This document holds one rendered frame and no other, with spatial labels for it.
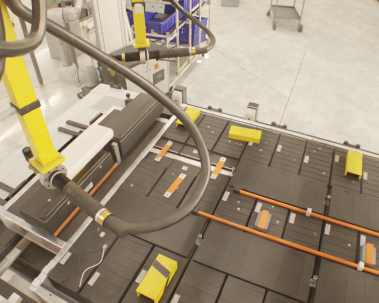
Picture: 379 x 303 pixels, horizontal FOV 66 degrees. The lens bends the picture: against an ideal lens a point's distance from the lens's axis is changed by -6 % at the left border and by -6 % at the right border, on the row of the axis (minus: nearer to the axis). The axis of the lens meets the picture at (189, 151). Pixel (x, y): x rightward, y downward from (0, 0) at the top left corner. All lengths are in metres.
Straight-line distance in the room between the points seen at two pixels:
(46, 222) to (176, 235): 0.48
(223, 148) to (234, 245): 0.55
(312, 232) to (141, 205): 0.69
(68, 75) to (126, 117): 1.70
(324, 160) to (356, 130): 2.21
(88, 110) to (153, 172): 0.95
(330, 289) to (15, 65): 1.15
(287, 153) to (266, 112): 2.13
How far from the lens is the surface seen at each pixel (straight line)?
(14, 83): 0.81
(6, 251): 1.54
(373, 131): 3.89
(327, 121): 3.78
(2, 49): 0.33
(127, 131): 1.50
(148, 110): 1.63
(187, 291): 1.10
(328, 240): 1.30
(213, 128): 1.67
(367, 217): 1.43
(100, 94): 2.38
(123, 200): 1.32
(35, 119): 0.87
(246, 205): 1.31
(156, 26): 3.71
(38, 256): 1.57
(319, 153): 1.64
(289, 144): 1.64
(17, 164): 1.96
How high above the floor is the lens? 2.01
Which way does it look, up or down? 42 degrees down
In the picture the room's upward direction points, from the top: straight up
